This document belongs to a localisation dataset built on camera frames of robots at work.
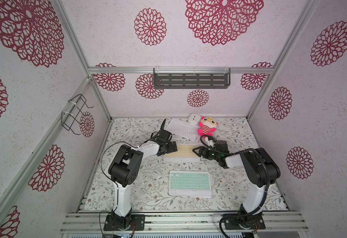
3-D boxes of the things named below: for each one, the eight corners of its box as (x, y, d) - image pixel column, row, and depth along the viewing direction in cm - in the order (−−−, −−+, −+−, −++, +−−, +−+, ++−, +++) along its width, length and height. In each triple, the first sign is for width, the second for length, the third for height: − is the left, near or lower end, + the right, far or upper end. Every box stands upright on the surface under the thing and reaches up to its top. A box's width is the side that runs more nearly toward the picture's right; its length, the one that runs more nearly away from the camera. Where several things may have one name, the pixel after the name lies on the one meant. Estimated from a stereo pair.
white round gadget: (188, 125, 118) (189, 122, 115) (188, 116, 124) (188, 113, 122) (201, 125, 117) (201, 122, 115) (199, 116, 124) (200, 113, 122)
